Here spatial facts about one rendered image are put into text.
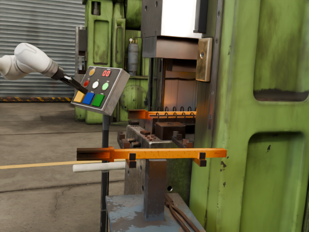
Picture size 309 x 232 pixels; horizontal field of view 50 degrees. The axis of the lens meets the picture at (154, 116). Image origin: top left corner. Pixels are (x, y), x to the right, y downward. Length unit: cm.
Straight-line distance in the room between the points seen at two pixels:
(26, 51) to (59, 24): 772
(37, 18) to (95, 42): 326
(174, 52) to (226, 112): 45
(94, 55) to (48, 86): 325
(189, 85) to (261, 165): 67
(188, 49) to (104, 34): 490
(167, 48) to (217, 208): 73
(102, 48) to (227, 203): 532
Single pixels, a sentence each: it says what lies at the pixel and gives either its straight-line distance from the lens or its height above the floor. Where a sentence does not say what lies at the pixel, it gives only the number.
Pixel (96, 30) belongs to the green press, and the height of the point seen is 175.
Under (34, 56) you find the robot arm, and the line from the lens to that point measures 174.
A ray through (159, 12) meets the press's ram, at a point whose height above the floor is 147.
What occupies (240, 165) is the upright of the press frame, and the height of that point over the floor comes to 88.
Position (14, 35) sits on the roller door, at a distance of 935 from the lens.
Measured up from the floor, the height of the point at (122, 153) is 99.
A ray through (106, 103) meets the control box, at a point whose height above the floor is 100.
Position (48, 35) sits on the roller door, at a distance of 939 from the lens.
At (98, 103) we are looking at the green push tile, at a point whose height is 99.
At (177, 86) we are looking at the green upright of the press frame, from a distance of 187.
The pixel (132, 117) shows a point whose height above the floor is 98.
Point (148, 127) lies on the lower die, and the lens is 162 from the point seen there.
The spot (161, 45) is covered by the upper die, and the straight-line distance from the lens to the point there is 155.
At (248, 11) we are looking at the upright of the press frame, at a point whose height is 145.
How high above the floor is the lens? 126
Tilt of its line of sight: 9 degrees down
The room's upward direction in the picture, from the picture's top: 3 degrees clockwise
